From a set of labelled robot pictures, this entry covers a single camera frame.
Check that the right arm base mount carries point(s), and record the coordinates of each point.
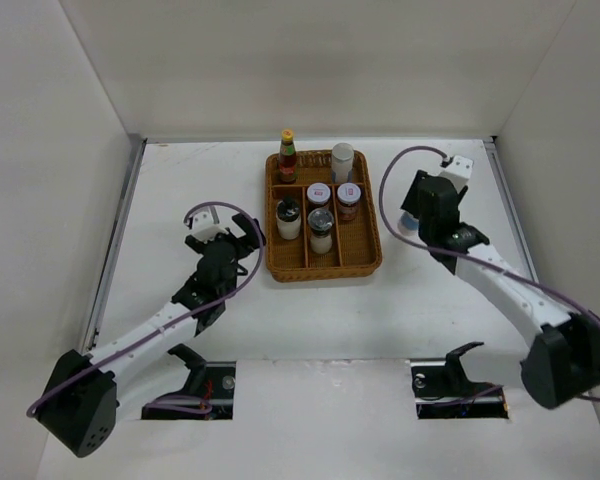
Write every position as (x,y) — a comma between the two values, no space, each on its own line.
(443,391)

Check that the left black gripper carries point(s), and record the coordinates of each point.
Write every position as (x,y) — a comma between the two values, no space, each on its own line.
(250,240)

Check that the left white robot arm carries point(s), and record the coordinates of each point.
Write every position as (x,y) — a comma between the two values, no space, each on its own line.
(82,396)

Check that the white blue-labelled bottle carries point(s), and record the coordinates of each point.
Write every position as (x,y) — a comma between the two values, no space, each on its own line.
(408,225)

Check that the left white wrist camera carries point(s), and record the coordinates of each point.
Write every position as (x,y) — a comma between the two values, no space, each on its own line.
(204,223)

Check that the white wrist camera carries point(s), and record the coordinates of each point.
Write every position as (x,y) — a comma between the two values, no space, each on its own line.
(204,223)
(458,169)

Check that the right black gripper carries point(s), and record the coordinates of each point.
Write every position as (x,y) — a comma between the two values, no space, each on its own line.
(411,203)

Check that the white grey-capped bottle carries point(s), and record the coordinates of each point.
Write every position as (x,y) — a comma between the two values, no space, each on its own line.
(342,158)

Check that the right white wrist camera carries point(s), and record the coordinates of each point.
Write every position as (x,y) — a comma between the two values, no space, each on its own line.
(458,169)

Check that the black-capped white shaker bottle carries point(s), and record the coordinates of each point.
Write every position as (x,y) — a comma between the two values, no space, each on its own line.
(288,218)

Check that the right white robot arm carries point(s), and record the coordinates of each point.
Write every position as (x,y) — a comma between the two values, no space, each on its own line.
(563,361)

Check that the clear-lidded white spice jar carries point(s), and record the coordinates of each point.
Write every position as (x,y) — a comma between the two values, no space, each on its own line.
(321,222)

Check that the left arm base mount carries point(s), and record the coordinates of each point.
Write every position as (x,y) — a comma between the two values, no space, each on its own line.
(207,392)

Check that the orange spice jar red label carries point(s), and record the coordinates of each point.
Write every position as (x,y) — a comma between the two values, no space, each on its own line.
(348,196)

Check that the brown wicker divided basket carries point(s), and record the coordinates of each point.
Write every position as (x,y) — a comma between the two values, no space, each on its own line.
(356,248)

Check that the dark spice jar red label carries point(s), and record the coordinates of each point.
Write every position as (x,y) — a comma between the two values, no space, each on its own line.
(318,195)

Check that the yellow-capped sauce bottle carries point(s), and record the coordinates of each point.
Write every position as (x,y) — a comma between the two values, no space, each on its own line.
(287,157)

